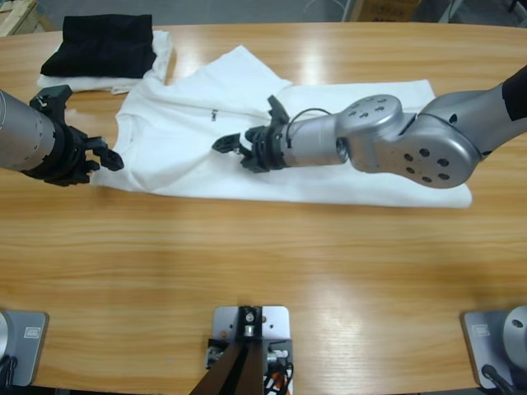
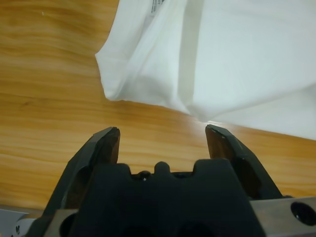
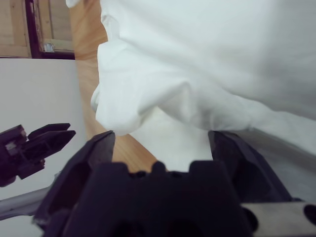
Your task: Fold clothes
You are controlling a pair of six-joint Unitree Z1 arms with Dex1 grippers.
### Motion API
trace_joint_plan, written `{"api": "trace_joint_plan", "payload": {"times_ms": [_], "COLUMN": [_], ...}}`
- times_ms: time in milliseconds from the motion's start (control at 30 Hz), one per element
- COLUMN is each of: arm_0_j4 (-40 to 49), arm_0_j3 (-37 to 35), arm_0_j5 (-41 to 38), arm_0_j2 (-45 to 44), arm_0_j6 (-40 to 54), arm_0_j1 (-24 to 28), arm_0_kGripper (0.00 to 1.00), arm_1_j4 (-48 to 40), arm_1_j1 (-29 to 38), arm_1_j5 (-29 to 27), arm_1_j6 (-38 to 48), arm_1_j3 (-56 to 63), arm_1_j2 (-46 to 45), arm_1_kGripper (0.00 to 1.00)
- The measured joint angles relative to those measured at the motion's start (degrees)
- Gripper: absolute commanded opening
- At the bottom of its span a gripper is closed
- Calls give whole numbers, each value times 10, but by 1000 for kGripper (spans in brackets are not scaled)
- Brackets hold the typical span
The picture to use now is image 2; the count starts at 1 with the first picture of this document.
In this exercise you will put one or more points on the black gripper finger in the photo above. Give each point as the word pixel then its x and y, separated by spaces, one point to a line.
pixel 237 153
pixel 81 168

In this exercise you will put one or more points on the white t-shirt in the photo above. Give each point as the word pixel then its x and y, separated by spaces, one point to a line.
pixel 234 61

